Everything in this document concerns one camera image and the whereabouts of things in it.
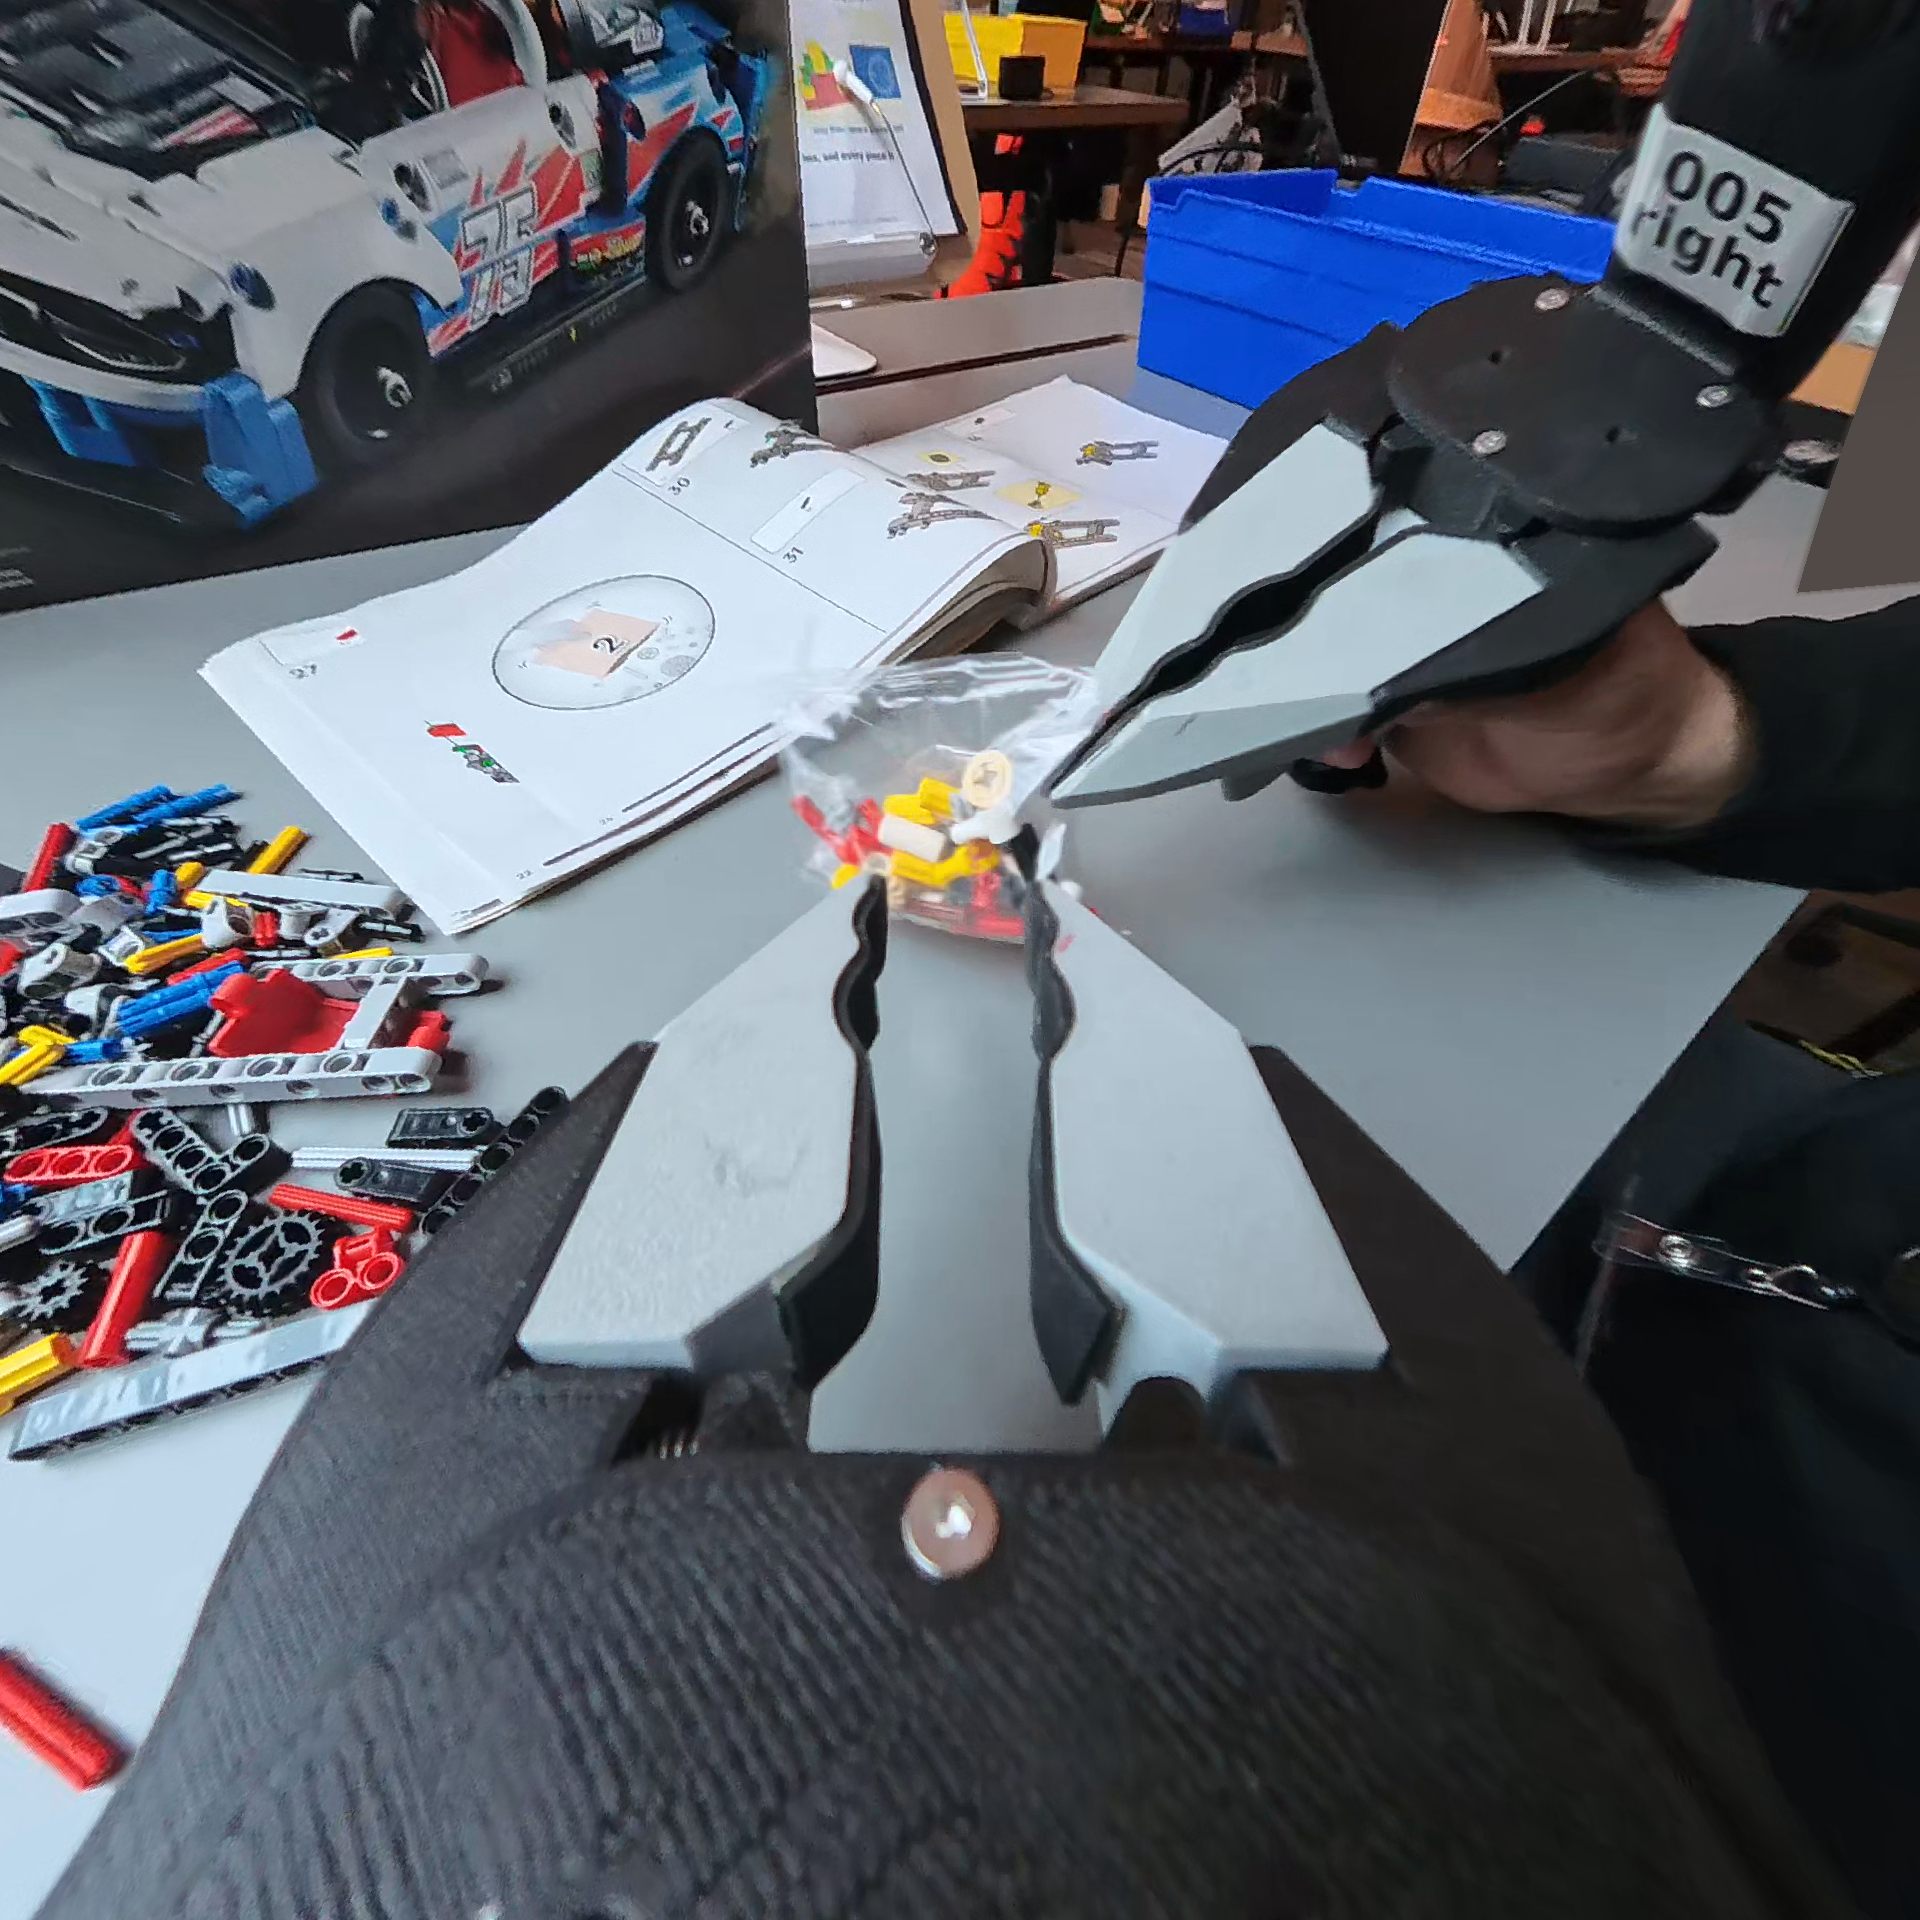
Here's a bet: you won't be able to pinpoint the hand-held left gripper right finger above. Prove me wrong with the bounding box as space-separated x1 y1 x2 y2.
1027 863 1391 1444

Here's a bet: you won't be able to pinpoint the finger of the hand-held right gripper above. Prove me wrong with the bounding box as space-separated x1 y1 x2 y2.
1099 421 1385 724
1047 507 1549 808

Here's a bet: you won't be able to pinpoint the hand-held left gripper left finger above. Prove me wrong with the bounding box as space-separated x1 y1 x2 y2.
516 874 889 1391

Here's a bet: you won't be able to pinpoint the small clear bag yellow pieces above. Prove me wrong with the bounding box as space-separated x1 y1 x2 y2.
778 654 1107 942

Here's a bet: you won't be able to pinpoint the person's right forearm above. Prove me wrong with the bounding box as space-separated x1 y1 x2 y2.
1567 589 1920 896

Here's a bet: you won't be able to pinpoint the pile of loose lego pieces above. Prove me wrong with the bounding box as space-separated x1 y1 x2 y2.
0 776 575 1468

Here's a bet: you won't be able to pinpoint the red lego axle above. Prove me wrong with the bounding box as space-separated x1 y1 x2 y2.
0 1648 130 1789

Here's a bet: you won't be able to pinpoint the black lego car box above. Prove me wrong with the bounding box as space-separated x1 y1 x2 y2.
0 0 821 620

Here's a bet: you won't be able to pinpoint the person's right hand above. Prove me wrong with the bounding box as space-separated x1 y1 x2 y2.
1324 597 1761 827

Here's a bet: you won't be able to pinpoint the blue plastic bin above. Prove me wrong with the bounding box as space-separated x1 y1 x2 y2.
1138 166 1626 411

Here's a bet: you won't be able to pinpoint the metal badge clip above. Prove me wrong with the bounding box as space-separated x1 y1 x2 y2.
1591 1210 1881 1311

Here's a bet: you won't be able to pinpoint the white instruction booklet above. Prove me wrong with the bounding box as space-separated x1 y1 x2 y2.
199 373 1235 938

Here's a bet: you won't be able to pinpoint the yellow plastic bin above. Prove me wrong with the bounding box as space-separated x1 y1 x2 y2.
939 8 1090 96

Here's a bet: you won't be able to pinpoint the paper sign in clear stand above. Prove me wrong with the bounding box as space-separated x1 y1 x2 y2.
789 0 971 252

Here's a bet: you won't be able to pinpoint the person's dark clothing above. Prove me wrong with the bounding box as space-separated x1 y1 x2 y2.
1506 900 1920 1920

